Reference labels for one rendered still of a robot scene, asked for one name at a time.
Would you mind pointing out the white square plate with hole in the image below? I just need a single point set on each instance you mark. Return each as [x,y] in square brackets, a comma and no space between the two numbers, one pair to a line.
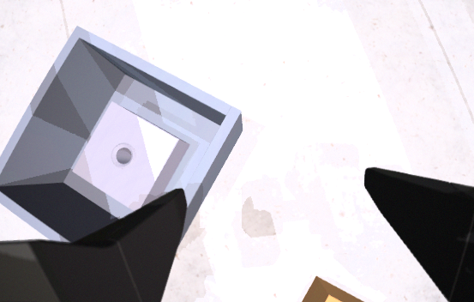
[129,158]

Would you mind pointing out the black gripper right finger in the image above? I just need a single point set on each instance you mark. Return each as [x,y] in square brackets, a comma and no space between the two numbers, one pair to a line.
[435,220]

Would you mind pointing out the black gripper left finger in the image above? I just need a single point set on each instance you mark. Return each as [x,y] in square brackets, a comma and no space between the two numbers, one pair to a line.
[129,260]

